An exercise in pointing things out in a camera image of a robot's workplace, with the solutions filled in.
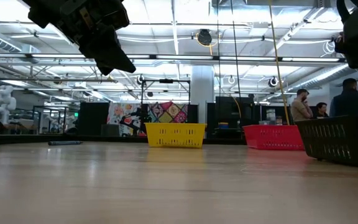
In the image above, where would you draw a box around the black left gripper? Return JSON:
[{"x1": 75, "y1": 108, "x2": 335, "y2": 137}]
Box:
[{"x1": 22, "y1": 0, "x2": 137, "y2": 77}]

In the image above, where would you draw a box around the floral patterned cloth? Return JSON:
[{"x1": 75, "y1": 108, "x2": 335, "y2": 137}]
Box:
[{"x1": 107, "y1": 102, "x2": 143, "y2": 137}]

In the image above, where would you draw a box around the person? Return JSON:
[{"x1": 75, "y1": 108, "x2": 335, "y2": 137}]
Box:
[
  {"x1": 329, "y1": 77, "x2": 358, "y2": 118},
  {"x1": 314, "y1": 101, "x2": 329, "y2": 119},
  {"x1": 290, "y1": 88, "x2": 314, "y2": 123}
]

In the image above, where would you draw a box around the black cabinet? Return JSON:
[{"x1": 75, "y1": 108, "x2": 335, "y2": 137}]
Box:
[{"x1": 78, "y1": 101, "x2": 110, "y2": 136}]

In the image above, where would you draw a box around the colourful patchwork cloth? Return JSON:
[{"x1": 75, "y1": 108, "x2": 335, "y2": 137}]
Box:
[{"x1": 147, "y1": 101, "x2": 189, "y2": 124}]

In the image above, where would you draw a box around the black plastic basket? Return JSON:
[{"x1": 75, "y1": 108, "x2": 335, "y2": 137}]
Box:
[{"x1": 295, "y1": 114, "x2": 358, "y2": 169}]

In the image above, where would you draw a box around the blue crayon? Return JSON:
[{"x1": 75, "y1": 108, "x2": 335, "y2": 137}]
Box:
[{"x1": 47, "y1": 140, "x2": 84, "y2": 146}]

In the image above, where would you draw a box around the white column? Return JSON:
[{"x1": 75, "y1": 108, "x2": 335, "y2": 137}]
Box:
[{"x1": 190, "y1": 64, "x2": 215, "y2": 124}]

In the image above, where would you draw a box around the yellow plastic basket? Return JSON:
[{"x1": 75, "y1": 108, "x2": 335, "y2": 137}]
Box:
[{"x1": 144, "y1": 122, "x2": 208, "y2": 149}]

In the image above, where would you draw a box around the black equipment rack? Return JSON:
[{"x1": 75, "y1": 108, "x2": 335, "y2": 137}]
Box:
[{"x1": 206, "y1": 95, "x2": 262, "y2": 139}]

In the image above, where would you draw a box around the red plastic basket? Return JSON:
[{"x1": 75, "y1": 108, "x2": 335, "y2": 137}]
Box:
[{"x1": 242, "y1": 124, "x2": 306, "y2": 152}]

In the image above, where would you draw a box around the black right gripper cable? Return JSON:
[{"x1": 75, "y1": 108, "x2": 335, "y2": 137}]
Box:
[{"x1": 335, "y1": 0, "x2": 354, "y2": 20}]

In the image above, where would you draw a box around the black frame robot station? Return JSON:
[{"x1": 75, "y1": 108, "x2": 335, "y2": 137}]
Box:
[{"x1": 119, "y1": 78, "x2": 191, "y2": 138}]

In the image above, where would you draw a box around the yellow cable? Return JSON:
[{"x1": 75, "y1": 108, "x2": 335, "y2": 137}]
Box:
[{"x1": 267, "y1": 0, "x2": 290, "y2": 125}]

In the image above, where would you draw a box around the thin black hanging cable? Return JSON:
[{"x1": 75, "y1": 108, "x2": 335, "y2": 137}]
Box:
[{"x1": 216, "y1": 0, "x2": 221, "y2": 98}]

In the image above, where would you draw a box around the black metal table frame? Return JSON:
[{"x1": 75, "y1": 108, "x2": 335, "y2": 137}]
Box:
[{"x1": 0, "y1": 133, "x2": 248, "y2": 146}]

